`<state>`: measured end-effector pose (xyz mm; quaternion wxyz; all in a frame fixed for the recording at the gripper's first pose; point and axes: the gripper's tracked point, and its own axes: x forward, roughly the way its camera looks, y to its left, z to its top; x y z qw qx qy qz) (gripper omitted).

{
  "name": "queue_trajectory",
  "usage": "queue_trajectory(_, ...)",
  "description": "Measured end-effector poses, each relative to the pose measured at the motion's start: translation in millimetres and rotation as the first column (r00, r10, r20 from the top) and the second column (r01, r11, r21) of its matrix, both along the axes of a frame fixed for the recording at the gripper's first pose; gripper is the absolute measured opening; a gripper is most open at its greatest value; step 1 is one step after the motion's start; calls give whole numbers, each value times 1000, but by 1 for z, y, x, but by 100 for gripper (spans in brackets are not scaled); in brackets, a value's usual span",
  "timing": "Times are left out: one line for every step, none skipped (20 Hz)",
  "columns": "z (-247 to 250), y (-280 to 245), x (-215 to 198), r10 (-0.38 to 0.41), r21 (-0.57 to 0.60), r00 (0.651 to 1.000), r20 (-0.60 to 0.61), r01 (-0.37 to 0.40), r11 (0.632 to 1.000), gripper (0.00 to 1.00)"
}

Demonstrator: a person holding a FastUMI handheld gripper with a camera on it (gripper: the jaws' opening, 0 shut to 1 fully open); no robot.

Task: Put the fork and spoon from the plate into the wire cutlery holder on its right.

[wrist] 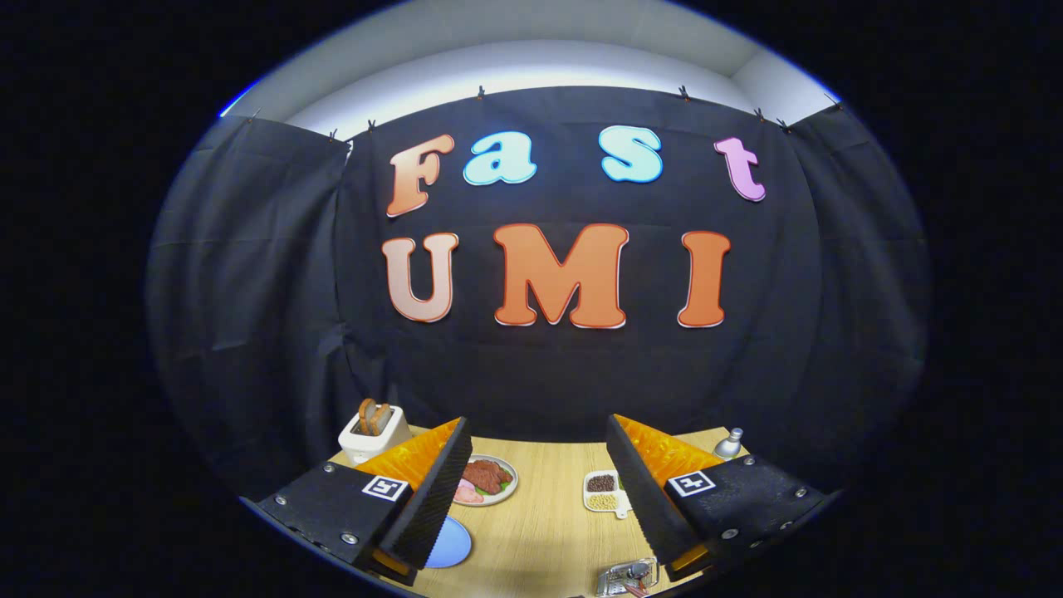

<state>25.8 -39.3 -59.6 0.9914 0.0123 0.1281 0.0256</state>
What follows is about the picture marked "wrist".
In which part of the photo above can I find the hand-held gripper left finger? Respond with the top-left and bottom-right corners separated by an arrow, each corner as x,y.
256,417 -> 473,586

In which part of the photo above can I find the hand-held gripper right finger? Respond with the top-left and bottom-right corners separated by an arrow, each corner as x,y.
605,414 -> 831,582

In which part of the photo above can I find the white divided dish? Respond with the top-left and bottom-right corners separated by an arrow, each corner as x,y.
582,469 -> 634,520

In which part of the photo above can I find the blue round plate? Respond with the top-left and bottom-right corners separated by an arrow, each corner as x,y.
425,515 -> 473,570

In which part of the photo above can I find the brown grilled meat piece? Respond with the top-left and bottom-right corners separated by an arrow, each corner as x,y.
463,459 -> 513,496

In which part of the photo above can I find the oval beige plate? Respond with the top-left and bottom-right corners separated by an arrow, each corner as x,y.
453,454 -> 519,507

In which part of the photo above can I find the cream white toaster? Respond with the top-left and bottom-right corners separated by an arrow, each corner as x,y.
338,404 -> 414,466

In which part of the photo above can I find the perforated metal tray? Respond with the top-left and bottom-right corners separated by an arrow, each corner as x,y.
595,556 -> 659,597

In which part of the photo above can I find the row of black cloth clips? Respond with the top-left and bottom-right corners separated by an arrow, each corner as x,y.
247,83 -> 841,142

